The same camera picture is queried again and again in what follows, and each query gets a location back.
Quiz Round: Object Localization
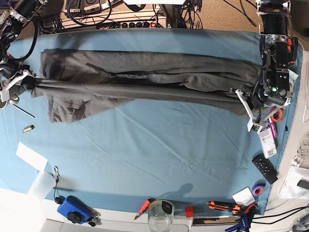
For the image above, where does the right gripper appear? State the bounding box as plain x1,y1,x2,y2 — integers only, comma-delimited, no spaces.
0,62,36,89

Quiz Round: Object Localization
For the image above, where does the blue table cloth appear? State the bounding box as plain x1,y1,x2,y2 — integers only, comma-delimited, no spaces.
0,28,303,216

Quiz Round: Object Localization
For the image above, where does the black lanyard with clip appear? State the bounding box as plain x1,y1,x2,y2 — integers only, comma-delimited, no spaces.
53,165,63,204

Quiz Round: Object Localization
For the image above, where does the purple tape roll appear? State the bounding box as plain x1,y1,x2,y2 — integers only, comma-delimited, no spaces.
251,183,265,197

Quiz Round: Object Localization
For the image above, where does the orange black utility knife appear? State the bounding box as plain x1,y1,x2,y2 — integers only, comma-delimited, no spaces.
206,201,241,214

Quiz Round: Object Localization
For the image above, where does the dark grey T-shirt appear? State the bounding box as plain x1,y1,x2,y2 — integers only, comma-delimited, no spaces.
31,49,261,123

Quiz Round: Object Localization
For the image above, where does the clear glass jar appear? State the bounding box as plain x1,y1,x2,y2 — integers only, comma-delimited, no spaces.
148,200,174,232

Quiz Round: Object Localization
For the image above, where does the white small card box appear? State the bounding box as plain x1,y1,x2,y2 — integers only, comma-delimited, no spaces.
232,187,255,207

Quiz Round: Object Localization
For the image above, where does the blue box with knob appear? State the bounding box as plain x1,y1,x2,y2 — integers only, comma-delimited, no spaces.
57,196,92,224

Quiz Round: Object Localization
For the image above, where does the white plastic bag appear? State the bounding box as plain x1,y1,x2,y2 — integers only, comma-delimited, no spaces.
279,166,309,200

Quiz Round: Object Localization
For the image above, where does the power strip with red switch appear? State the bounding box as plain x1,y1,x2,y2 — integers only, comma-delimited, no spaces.
120,20,167,28

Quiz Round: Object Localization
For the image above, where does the white labelled package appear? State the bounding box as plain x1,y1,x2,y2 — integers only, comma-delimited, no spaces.
258,123,277,159

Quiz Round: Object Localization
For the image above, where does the beige ceramic mug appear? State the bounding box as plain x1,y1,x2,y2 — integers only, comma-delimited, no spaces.
0,95,19,110

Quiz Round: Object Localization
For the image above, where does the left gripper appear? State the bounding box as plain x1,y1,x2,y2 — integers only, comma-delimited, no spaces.
251,90,287,111

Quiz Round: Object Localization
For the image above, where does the red cube block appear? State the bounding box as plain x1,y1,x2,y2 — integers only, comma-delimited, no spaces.
184,206,194,218

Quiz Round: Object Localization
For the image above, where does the blue black clamp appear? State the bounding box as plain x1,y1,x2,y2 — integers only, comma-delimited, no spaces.
225,203,258,232

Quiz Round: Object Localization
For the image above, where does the red tape roll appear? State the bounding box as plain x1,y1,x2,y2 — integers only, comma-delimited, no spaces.
270,109,283,123

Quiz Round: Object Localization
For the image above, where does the purple small bottle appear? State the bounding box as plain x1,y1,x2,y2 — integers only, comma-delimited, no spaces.
269,120,278,139

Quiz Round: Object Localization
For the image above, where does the red handled screwdriver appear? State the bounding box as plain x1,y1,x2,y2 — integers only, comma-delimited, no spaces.
134,198,155,220

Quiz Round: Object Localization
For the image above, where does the small brass battery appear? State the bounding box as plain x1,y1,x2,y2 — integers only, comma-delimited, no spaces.
22,125,34,133

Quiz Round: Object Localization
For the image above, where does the translucent plastic cup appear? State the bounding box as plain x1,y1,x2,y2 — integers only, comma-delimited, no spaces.
27,172,56,203

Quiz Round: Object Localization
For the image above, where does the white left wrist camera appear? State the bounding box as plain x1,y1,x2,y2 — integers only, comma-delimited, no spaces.
230,88,291,134

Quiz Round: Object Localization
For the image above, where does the black remote control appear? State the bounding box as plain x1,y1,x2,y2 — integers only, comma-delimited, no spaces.
252,154,278,185

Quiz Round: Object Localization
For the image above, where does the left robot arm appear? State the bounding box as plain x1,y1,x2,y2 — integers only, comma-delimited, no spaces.
252,0,298,108

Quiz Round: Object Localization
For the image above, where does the red black clamp tool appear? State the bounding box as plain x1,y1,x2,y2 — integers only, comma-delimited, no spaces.
287,37,298,64

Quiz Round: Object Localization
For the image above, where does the thin metal rod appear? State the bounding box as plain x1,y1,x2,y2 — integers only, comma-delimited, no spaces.
11,104,35,118

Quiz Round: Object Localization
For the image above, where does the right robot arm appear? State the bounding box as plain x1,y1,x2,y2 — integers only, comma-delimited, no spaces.
0,0,47,90

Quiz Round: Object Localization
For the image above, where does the white paper card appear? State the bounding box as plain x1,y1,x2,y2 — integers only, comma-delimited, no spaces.
16,142,48,172

